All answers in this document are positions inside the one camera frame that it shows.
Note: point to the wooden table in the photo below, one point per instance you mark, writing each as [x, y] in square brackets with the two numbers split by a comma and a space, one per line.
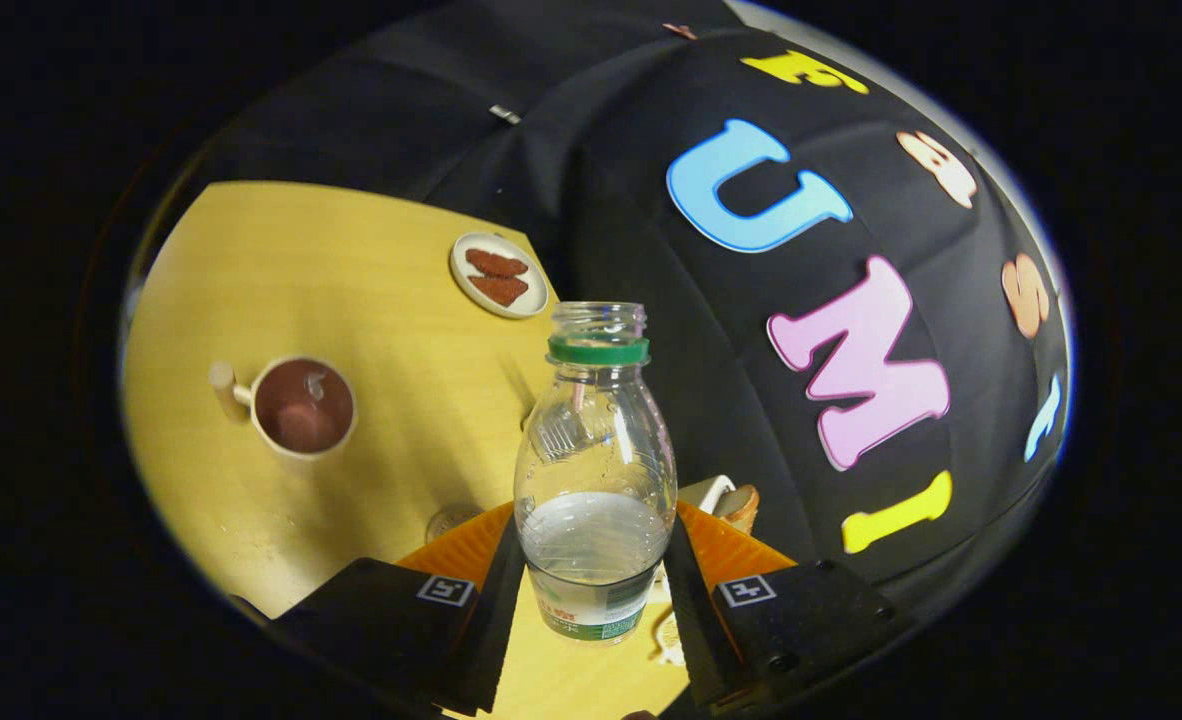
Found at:
[351, 280]

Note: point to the small copper clip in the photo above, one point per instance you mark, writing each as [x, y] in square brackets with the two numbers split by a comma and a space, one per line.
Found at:
[679, 31]

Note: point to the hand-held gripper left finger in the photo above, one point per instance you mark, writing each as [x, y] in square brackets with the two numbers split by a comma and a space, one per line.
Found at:
[496, 640]

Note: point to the toast slice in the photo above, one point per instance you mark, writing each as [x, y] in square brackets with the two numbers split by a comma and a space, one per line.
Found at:
[741, 508]

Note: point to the clear plastic juice bottle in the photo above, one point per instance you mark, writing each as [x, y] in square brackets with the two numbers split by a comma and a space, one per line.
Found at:
[596, 555]

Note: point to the white toaster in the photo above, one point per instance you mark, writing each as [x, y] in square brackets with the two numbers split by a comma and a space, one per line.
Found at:
[703, 492]

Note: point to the white round plate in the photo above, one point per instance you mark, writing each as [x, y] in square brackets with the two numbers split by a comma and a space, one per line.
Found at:
[536, 290]

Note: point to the black backdrop cloth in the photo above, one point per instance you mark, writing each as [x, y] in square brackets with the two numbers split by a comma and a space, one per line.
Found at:
[651, 400]

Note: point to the round wooden coaster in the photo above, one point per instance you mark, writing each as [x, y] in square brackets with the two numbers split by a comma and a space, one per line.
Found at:
[448, 524]

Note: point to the small metal clip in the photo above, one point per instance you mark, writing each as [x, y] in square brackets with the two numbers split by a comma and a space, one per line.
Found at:
[504, 114]

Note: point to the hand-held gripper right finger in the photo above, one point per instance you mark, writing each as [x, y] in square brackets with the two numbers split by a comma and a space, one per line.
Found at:
[693, 630]

